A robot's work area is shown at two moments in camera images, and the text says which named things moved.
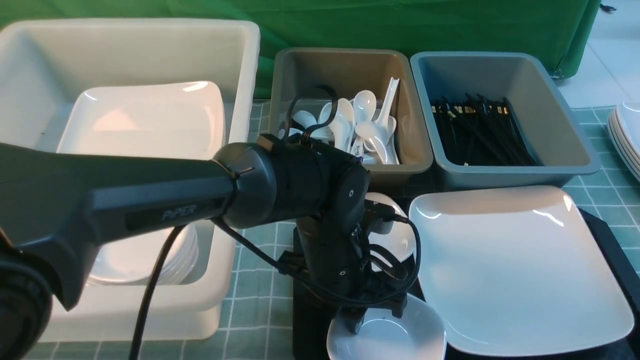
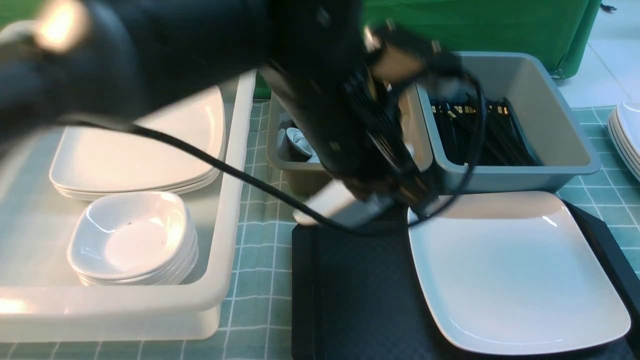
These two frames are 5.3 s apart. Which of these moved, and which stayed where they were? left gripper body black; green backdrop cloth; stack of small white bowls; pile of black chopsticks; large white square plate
Moved: left gripper body black
Stayed: large white square plate; pile of black chopsticks; stack of small white bowls; green backdrop cloth
